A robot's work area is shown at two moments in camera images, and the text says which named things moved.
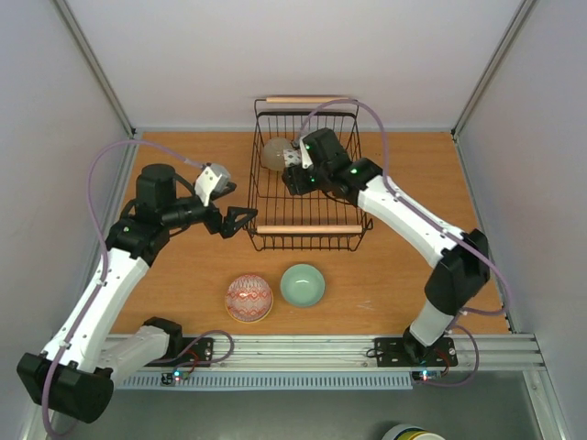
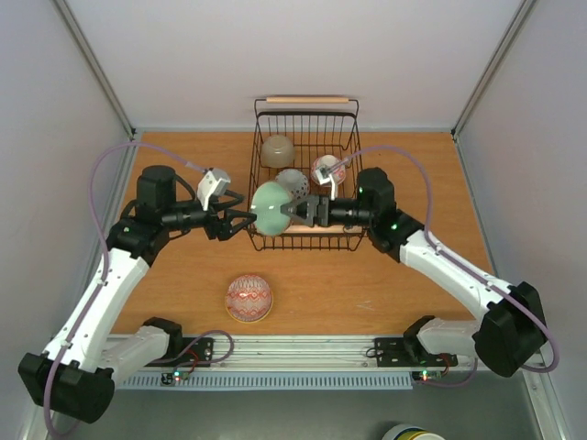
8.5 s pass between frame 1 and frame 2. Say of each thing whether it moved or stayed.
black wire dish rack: stayed
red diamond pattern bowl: moved
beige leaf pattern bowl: stayed
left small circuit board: stayed
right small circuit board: stayed
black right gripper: moved
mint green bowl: moved
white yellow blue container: stayed
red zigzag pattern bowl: stayed
